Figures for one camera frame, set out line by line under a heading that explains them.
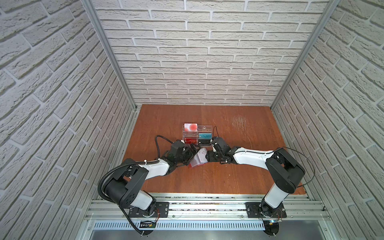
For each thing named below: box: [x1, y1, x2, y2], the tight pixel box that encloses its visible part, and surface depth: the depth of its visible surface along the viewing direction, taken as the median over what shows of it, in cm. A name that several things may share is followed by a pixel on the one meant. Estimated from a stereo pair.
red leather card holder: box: [188, 147, 208, 168], surface depth 92 cm
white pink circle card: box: [184, 123, 198, 132], surface depth 99 cm
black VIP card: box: [198, 139, 211, 145], surface depth 99 cm
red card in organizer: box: [184, 138, 197, 144], surface depth 99 cm
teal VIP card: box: [198, 133, 212, 139], surface depth 99 cm
